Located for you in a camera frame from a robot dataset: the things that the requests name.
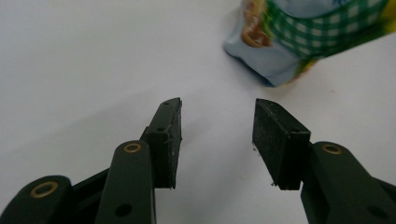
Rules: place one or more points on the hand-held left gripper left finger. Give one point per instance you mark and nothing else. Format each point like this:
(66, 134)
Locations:
(162, 155)

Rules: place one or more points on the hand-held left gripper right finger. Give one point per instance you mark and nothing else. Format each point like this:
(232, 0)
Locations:
(280, 149)

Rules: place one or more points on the yellow green checked spout pouch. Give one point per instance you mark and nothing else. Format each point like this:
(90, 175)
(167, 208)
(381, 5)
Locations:
(280, 62)

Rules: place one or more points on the white table sheet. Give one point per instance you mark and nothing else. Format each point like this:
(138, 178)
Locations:
(93, 62)

